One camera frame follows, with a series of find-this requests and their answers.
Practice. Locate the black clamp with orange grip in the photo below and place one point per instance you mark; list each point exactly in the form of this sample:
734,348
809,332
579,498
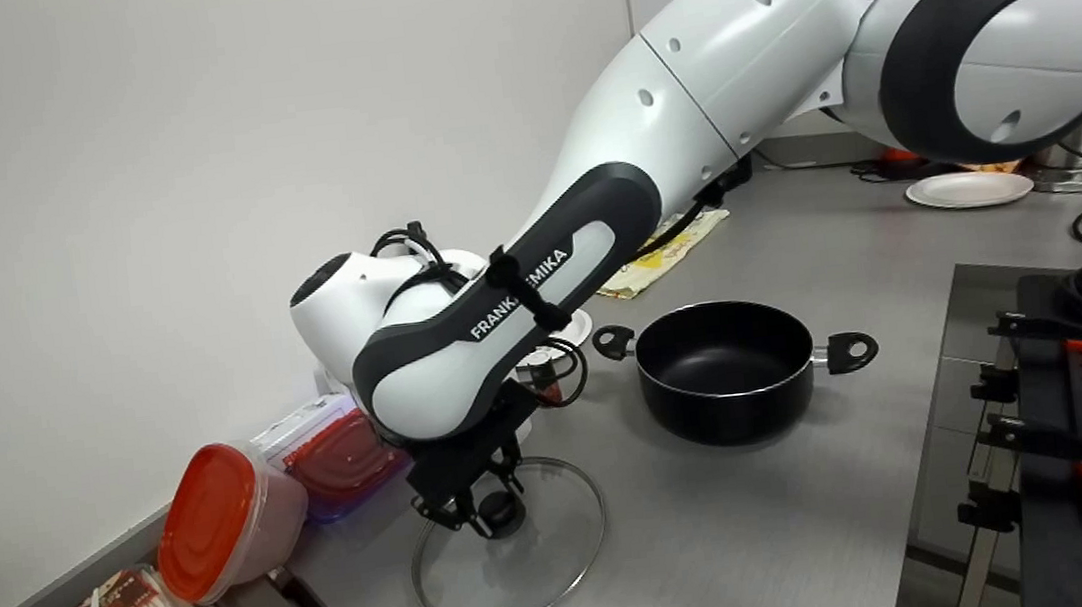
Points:
1037,337
1039,447

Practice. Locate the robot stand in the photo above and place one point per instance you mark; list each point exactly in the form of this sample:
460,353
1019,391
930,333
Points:
1073,489

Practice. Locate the container with orange lid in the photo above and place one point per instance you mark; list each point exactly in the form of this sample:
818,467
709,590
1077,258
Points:
212,519

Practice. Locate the white plate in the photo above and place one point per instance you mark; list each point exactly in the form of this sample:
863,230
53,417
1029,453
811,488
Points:
969,189
576,328

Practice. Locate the stack of red-lidded containers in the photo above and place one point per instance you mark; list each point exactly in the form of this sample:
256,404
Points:
341,460

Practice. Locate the yellow cloth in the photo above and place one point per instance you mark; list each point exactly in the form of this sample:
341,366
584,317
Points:
662,261

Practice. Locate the glass pot lid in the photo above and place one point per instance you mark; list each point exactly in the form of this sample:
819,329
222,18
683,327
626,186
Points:
529,576

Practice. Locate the black pot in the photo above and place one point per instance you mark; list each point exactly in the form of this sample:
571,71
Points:
724,375

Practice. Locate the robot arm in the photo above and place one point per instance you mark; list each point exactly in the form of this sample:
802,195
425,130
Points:
754,30

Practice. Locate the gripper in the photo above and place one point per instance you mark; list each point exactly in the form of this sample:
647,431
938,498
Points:
462,458

